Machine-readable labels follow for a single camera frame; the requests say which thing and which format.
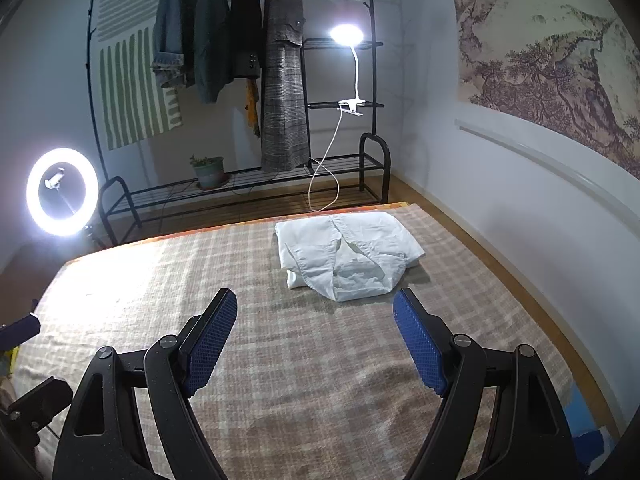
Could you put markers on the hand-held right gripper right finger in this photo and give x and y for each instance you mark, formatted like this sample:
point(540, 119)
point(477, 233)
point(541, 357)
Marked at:
point(417, 345)

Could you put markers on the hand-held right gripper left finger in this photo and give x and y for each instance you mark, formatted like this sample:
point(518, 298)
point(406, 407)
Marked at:
point(210, 345)

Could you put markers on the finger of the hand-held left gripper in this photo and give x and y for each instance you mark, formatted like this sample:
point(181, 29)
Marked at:
point(20, 332)
point(45, 400)

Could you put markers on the white shirt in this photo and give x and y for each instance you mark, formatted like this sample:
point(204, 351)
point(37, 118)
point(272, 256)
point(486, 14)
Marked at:
point(350, 260)

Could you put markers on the black metal clothes rack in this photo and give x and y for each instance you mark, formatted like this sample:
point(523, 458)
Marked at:
point(388, 165)

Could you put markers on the yellow box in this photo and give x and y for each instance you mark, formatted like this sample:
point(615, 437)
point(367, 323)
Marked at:
point(13, 360)

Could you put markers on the beige plaid blanket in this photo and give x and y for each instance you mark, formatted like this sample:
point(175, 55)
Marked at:
point(300, 385)

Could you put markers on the white phone holder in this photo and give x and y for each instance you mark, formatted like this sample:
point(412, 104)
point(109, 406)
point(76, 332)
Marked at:
point(54, 177)

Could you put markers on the potted plant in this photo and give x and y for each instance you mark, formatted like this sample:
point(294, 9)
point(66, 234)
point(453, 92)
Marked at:
point(210, 175)

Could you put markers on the blue cloth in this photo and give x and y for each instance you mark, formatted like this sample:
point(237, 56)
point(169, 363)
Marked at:
point(590, 440)

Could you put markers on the orange scarf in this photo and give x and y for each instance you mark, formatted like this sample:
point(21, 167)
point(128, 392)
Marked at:
point(251, 105)

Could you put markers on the grey plaid coat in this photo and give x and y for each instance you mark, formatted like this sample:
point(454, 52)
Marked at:
point(285, 110)

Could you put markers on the dark green jacket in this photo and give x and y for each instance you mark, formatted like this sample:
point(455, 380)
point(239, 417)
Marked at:
point(212, 35)

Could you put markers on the white clip lamp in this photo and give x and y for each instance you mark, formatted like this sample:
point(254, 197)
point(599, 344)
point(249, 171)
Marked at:
point(346, 33)

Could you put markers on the denim jacket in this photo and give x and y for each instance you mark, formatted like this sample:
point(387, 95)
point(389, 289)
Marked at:
point(175, 20)

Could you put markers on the black jacket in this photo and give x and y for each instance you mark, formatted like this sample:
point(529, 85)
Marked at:
point(245, 15)

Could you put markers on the white wall rail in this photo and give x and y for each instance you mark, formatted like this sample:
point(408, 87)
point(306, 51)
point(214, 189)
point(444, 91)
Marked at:
point(525, 152)

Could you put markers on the green striped wall hanging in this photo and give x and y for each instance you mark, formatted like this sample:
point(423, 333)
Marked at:
point(125, 90)

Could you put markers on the landscape wall painting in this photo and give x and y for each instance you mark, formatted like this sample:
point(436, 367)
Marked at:
point(540, 50)

